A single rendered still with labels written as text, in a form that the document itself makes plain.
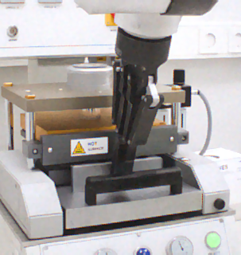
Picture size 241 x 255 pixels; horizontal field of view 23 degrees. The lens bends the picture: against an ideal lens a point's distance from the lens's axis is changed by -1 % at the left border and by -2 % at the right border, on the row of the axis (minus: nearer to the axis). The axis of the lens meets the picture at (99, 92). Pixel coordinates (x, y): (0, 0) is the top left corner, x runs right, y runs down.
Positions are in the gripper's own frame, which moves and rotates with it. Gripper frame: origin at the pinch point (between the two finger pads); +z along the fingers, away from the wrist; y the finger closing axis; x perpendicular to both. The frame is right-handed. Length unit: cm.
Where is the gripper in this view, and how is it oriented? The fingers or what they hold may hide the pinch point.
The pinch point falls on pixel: (123, 156)
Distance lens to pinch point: 90.8
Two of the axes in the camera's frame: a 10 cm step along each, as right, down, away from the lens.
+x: 9.3, -0.5, 3.7
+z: -1.2, 8.9, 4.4
